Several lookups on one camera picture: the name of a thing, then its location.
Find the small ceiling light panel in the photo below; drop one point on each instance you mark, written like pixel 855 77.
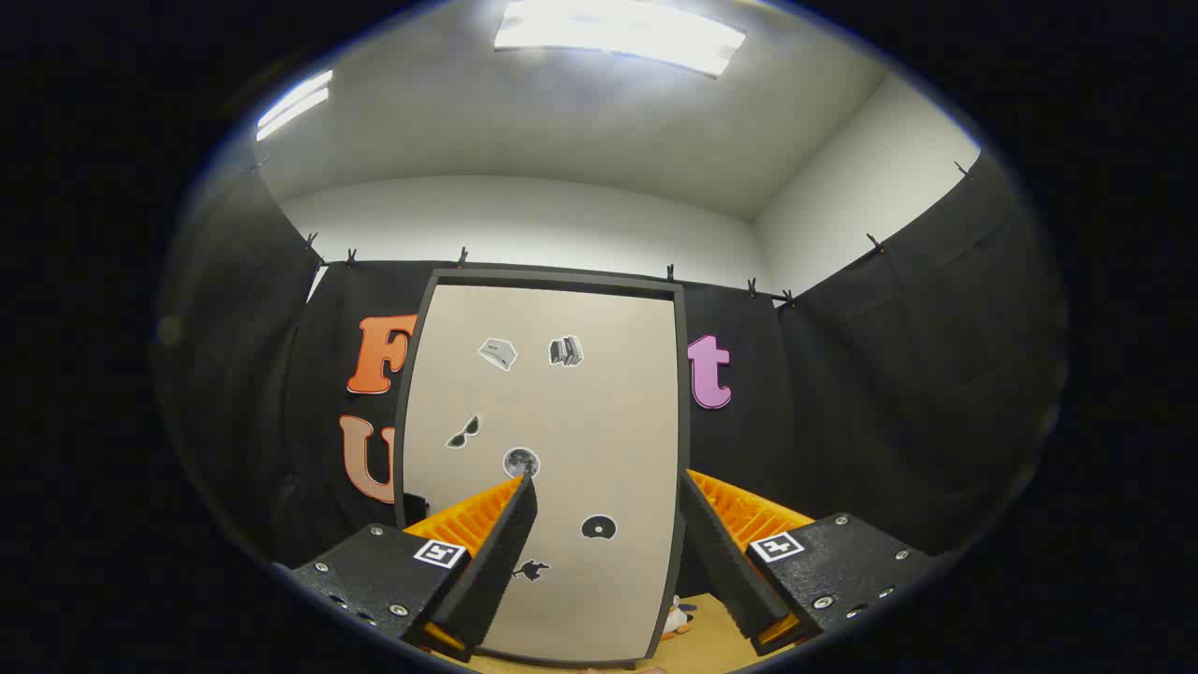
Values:
pixel 292 105

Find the grey shoe cabinet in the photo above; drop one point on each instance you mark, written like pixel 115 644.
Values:
pixel 562 275

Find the large ceiling light panel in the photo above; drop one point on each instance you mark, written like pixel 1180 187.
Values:
pixel 618 33

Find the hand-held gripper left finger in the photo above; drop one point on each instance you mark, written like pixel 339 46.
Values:
pixel 496 571

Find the black backdrop cloth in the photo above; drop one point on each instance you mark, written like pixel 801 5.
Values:
pixel 889 374

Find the beige shoe cabinet door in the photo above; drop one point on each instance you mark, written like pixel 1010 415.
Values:
pixel 599 421

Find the penguin plush toy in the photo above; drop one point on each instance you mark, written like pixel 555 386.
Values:
pixel 676 618

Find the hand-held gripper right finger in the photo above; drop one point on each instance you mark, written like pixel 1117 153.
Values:
pixel 721 562

